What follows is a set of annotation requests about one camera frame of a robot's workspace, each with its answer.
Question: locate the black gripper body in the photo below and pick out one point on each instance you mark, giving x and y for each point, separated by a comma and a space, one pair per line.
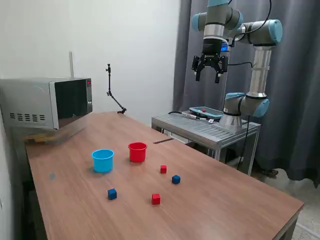
211, 47

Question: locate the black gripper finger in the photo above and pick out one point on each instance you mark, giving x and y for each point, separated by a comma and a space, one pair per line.
198, 65
222, 65

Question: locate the blue cube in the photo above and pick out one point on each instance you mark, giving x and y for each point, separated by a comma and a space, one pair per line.
112, 194
176, 180

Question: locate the red cube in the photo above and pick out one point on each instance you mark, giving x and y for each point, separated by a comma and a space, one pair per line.
163, 169
155, 199

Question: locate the silver blue UR5e robot arm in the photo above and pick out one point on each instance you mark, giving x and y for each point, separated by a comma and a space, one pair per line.
260, 65

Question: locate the blue teach pendant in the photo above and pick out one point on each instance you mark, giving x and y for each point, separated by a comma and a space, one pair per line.
207, 112

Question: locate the silver connector plug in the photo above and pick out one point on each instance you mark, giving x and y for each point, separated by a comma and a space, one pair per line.
190, 114

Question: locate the grey metal robot stand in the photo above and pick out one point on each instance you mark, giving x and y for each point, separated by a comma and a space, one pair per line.
200, 127

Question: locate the grey curtain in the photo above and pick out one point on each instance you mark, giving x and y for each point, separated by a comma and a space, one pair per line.
295, 100

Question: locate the black flat strip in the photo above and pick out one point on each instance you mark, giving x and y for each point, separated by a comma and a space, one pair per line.
162, 141

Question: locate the red plastic cup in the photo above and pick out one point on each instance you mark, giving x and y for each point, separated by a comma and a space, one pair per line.
137, 155

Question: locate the white vertical pole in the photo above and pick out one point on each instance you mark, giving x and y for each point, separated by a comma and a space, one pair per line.
71, 65

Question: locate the blue plastic cup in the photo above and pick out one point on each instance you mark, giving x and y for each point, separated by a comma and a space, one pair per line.
102, 162

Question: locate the silver microwave oven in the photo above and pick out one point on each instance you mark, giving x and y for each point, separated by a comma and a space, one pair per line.
30, 100

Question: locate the wooden board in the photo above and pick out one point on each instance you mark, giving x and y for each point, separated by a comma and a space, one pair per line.
37, 138

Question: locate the round blue tape marker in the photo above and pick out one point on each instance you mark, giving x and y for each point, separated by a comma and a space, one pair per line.
52, 176

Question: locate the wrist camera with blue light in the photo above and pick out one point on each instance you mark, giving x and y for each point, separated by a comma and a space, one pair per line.
225, 47

